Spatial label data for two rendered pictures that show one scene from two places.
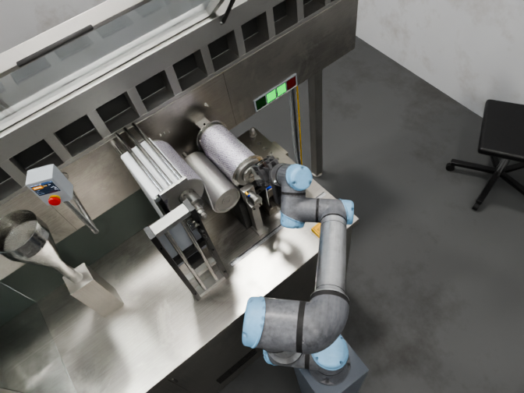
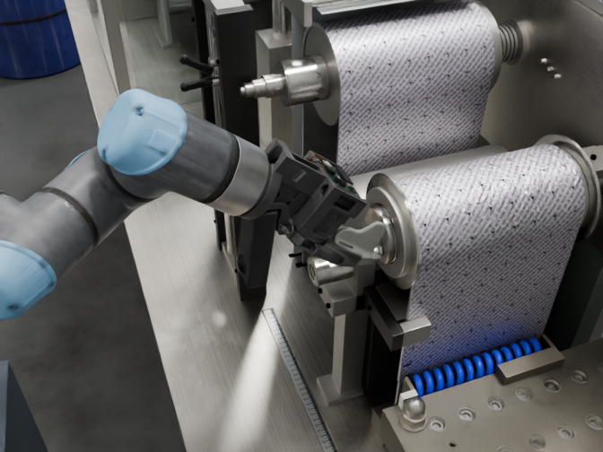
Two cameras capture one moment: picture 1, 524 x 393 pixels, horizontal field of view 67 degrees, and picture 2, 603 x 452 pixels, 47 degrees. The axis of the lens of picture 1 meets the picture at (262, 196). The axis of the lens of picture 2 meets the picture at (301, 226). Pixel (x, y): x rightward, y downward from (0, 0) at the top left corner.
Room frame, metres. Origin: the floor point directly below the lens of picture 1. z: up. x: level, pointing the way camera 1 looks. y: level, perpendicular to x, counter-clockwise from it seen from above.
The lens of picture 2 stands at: (0.91, -0.63, 1.82)
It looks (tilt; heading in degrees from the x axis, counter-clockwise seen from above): 41 degrees down; 97
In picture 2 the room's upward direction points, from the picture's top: straight up
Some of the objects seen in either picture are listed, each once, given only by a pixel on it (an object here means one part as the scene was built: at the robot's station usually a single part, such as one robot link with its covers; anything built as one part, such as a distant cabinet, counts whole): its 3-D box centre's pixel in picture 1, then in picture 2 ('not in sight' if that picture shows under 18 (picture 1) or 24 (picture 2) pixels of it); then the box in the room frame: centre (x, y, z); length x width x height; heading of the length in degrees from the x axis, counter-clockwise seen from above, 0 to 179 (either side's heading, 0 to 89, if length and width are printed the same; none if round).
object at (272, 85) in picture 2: (200, 212); (261, 87); (0.75, 0.21, 1.33); 0.06 x 0.03 x 0.03; 27
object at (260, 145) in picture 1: (267, 162); (540, 425); (1.16, -0.06, 1.00); 0.40 x 0.16 x 0.06; 27
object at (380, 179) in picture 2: (248, 171); (391, 230); (0.94, 0.03, 1.25); 0.15 x 0.01 x 0.15; 117
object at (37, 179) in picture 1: (50, 187); not in sight; (0.71, 0.53, 1.66); 0.07 x 0.07 x 0.10; 2
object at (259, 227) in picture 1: (255, 210); (342, 325); (0.88, 0.04, 1.05); 0.06 x 0.05 x 0.31; 27
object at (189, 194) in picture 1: (191, 201); (301, 80); (0.80, 0.24, 1.33); 0.06 x 0.06 x 0.06; 27
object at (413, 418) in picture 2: not in sight; (415, 410); (0.99, -0.09, 1.05); 0.04 x 0.04 x 0.04
